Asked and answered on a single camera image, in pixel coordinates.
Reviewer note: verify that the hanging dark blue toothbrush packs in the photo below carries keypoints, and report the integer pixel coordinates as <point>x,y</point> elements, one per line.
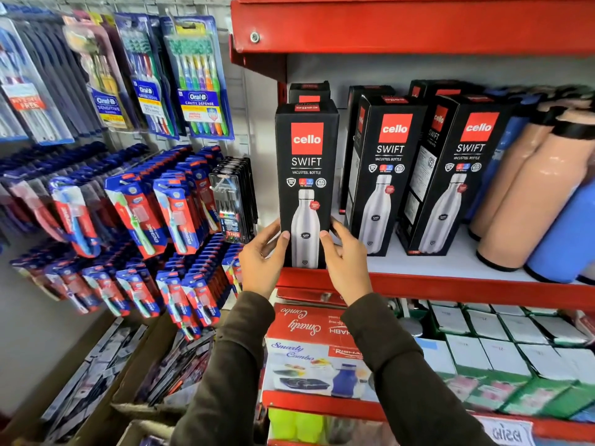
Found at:
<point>37,78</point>

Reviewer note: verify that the red white lunchbox combo box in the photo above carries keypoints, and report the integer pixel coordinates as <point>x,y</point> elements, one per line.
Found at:
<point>311,352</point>

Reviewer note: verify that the green toothbrush multipack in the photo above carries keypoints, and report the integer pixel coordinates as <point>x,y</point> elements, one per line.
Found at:
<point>200,83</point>

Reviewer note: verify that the peach bottle with black band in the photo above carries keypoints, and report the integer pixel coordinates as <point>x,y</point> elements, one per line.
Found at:
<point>534,199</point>
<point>504,181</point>

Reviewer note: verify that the person's left forearm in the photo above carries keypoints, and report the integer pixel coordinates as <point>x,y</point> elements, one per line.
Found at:
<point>227,366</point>

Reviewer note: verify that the black steel bottle carton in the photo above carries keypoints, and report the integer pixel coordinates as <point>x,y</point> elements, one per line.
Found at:
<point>307,153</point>

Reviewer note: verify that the pile of dark toothbrush packets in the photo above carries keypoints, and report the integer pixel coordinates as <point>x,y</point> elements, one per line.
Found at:
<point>179,366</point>

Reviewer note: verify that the person's left thumb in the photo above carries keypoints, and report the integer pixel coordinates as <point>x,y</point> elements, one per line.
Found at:
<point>280,248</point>

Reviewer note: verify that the person's right hand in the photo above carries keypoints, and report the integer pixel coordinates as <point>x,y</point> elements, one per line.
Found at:
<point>348,269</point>

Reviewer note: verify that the red metal shelf rack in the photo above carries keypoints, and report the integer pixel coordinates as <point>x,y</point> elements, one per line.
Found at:
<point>418,23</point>

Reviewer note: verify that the row of black bottle boxes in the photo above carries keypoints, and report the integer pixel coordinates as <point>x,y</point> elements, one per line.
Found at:
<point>395,181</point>

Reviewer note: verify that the yellow toothbrush pack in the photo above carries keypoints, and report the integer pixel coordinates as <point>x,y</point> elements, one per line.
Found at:
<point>100,78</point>

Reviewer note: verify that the rows of white green boxes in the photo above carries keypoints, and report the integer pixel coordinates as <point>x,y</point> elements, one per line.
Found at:
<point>502,352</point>

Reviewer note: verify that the pile of grey toothbrush packets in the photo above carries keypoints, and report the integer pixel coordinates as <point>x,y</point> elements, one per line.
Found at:
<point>93,371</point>

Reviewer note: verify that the person's left hand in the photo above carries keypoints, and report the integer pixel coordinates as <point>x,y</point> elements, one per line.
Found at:
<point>258,269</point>

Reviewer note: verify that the flat red box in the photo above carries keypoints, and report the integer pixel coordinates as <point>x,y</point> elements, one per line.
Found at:
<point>309,296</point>

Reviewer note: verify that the white shelf price label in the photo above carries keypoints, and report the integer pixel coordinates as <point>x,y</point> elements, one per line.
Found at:
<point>504,431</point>

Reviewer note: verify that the brown cardboard box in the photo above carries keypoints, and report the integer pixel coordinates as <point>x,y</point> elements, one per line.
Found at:
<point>135,366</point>
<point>148,408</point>

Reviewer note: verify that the neon yellow bottle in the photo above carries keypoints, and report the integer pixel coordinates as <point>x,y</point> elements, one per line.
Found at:
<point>282,423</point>
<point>309,426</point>

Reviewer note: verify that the stack of black toothbrush packs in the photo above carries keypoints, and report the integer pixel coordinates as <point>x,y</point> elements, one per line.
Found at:
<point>230,199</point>

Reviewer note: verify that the blue toothbrush multipack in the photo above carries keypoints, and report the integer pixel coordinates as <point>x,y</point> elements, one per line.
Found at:
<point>144,83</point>

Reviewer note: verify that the person's right forearm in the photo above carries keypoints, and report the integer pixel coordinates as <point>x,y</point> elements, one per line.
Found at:
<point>399,366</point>

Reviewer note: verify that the person's right thumb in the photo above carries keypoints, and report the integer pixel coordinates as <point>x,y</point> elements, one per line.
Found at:
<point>327,249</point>

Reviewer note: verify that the rows of red blue toothbrush packets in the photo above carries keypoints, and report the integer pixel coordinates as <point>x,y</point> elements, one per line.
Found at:
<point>135,218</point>

